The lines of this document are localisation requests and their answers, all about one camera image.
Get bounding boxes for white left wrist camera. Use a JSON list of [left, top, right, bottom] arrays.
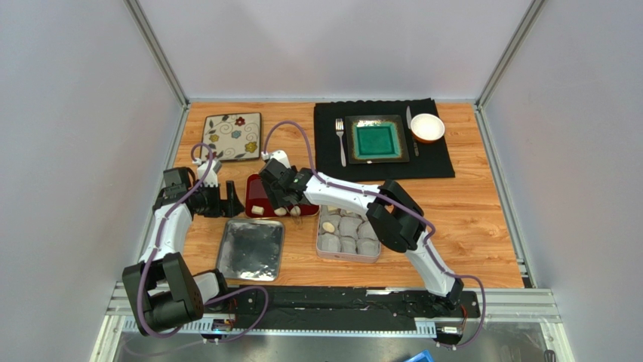
[[192, 158, 222, 188]]

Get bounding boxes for white oval chocolate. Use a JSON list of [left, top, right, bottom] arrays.
[[274, 207, 288, 216], [321, 222, 336, 233]]

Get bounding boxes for black cloth placemat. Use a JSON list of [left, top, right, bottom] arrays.
[[314, 98, 455, 182]]

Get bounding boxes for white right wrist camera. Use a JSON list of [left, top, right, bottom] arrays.
[[260, 150, 291, 168]]

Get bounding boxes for silver knife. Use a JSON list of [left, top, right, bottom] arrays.
[[405, 106, 419, 158]]

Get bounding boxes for pink metal tin box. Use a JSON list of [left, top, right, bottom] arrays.
[[315, 205, 382, 264]]

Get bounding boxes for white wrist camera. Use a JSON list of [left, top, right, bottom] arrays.
[[260, 150, 291, 168], [192, 158, 222, 188]]

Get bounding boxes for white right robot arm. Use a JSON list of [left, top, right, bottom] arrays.
[[259, 159, 463, 304]]

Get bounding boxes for blue plastic object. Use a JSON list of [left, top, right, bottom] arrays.
[[404, 350, 435, 362]]

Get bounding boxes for red lacquer tray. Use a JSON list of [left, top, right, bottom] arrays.
[[245, 173, 320, 219]]

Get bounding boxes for silver fork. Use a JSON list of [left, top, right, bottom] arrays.
[[335, 118, 346, 167]]

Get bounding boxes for pink handled metal tongs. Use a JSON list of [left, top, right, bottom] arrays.
[[290, 205, 302, 225]]

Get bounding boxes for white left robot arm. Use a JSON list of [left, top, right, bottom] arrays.
[[122, 164, 243, 338]]

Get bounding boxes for white orange bowl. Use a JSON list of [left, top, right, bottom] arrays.
[[411, 113, 445, 143]]

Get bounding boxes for green square plate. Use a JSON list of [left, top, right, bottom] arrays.
[[344, 115, 410, 164]]

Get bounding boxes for white heart chocolate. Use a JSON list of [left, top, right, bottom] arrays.
[[290, 206, 302, 216]]

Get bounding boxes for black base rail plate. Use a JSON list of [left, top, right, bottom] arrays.
[[205, 286, 481, 332]]

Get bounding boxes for silver tin lid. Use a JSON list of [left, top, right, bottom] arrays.
[[217, 219, 285, 282]]

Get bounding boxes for floral square plate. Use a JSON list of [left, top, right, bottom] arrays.
[[202, 112, 263, 161]]

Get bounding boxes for white rectangular chocolate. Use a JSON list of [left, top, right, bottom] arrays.
[[251, 205, 265, 216]]

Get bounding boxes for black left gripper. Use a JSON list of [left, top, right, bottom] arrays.
[[191, 181, 244, 219]]

